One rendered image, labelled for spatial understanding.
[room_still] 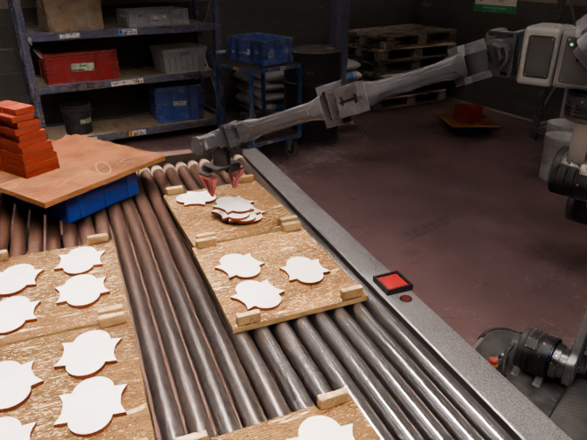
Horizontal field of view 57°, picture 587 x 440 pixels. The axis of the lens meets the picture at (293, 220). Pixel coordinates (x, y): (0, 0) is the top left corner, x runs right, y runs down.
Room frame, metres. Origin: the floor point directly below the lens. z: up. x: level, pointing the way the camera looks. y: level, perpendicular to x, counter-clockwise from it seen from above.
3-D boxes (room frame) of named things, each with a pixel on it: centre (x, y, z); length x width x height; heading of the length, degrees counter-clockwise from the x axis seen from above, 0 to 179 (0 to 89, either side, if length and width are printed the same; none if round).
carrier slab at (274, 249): (1.24, 0.06, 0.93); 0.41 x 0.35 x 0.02; 23
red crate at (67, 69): (5.23, 2.04, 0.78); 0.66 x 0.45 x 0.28; 120
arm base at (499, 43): (1.53, -0.55, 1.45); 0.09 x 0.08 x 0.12; 50
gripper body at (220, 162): (1.62, 0.23, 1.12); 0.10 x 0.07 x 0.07; 139
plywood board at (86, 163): (1.79, 0.82, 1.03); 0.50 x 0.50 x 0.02; 58
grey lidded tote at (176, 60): (5.69, 1.18, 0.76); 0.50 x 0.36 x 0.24; 126
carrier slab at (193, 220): (1.63, 0.22, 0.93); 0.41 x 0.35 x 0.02; 25
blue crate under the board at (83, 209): (1.75, 0.76, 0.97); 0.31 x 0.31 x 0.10; 58
